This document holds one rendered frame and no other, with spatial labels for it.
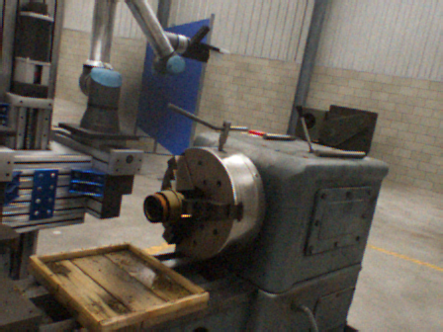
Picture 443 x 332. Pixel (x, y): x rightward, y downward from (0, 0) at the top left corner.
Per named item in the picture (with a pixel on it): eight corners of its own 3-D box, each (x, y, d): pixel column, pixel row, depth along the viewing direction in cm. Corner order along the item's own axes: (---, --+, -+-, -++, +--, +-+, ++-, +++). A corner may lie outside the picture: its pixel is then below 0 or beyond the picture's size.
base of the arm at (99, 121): (71, 124, 173) (74, 99, 171) (104, 125, 185) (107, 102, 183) (95, 131, 164) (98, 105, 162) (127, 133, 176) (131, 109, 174)
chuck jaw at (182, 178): (193, 195, 128) (182, 157, 132) (204, 188, 125) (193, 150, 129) (163, 197, 120) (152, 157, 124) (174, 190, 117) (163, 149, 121)
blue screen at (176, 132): (117, 133, 991) (131, 25, 950) (151, 137, 1022) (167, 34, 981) (157, 180, 618) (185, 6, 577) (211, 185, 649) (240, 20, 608)
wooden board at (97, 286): (128, 253, 135) (130, 240, 134) (207, 307, 111) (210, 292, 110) (27, 270, 113) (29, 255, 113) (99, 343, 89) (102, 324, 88)
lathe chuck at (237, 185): (172, 225, 144) (196, 133, 136) (239, 275, 124) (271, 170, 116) (149, 227, 138) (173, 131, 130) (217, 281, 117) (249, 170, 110)
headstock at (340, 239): (272, 221, 199) (290, 136, 192) (370, 264, 167) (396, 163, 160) (168, 236, 156) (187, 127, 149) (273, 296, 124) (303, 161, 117)
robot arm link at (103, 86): (91, 104, 164) (95, 66, 162) (82, 99, 176) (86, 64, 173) (123, 108, 171) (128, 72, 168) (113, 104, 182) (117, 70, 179)
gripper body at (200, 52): (202, 60, 208) (178, 54, 202) (206, 41, 206) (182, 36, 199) (209, 63, 202) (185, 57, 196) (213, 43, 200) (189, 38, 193)
